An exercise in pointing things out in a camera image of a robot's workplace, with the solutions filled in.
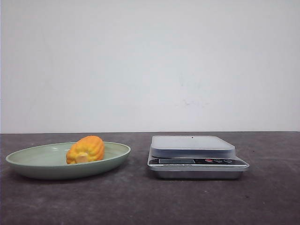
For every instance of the light green plate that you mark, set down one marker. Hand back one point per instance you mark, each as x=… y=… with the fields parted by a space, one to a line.
x=48 y=162

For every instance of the yellow corn cob piece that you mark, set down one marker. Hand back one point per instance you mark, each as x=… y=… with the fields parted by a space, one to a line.
x=88 y=149

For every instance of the silver digital kitchen scale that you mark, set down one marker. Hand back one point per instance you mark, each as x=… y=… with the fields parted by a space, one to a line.
x=194 y=157

